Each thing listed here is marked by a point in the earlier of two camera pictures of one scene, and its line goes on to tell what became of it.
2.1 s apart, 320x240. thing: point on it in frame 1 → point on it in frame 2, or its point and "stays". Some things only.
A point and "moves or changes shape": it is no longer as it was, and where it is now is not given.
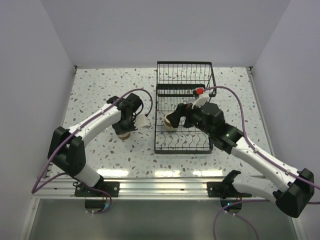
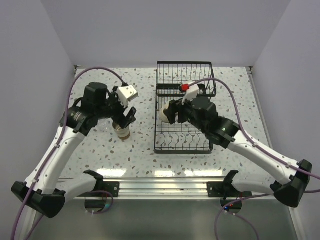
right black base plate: x=224 y=190 stays
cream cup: x=142 y=120 moves or changes shape
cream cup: x=124 y=136 stays
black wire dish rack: x=176 y=82 stays
